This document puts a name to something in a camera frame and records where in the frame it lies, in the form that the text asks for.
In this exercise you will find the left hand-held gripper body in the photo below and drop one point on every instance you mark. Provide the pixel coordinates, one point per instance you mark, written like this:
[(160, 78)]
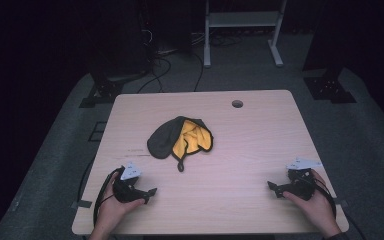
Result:
[(125, 191)]

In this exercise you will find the white metal stand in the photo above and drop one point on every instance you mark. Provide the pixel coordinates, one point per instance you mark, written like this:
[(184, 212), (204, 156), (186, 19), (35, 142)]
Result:
[(243, 19)]

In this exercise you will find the person's left hand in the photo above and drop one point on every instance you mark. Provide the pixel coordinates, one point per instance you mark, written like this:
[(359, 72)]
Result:
[(110, 210)]

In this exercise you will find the person's right hand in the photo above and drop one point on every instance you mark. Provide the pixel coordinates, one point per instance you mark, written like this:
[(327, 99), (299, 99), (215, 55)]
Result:
[(320, 206)]

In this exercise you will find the grey tape strip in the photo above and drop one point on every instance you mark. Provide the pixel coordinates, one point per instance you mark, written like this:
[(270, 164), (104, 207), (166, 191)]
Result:
[(341, 202), (81, 204)]

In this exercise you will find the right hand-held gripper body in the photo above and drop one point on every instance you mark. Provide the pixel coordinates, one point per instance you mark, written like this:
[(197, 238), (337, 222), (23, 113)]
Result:
[(300, 186)]

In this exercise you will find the dark grey and yellow cloth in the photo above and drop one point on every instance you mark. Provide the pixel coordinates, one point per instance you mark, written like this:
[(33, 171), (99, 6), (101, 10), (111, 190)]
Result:
[(161, 141)]

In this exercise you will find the black stand base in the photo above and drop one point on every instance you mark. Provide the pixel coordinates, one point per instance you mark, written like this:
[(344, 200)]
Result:
[(105, 90), (328, 88)]

